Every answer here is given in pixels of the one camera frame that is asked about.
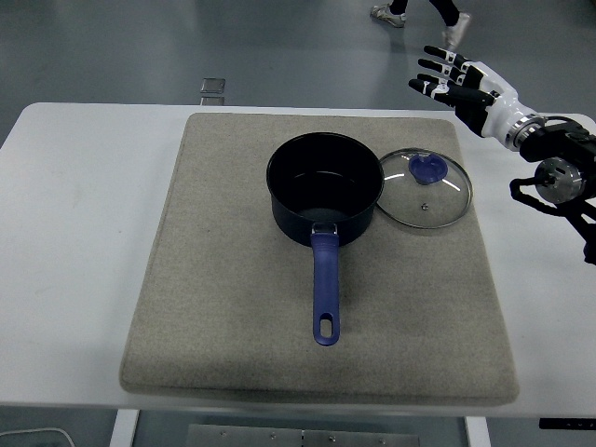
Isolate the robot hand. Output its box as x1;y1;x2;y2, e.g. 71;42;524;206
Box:
408;44;535;142

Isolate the glass lid with blue knob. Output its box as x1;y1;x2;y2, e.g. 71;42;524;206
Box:
374;147;474;230

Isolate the person's leg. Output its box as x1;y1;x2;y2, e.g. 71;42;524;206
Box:
370;0;410;29
427;0;473;50

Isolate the black table control panel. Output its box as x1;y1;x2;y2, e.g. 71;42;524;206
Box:
538;417;596;430

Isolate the white table leg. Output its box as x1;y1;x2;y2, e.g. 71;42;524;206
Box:
109;408;141;447
464;415;493;447

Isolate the beige fabric mat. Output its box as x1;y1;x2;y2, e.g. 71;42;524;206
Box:
117;112;521;405

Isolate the grey metal plate with screws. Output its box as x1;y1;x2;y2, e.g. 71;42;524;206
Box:
185;423;423;447

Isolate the black saucepan with blue handle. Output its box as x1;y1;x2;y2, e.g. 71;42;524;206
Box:
265;131;386;346

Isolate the white cable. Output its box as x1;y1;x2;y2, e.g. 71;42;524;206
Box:
0;427;75;447

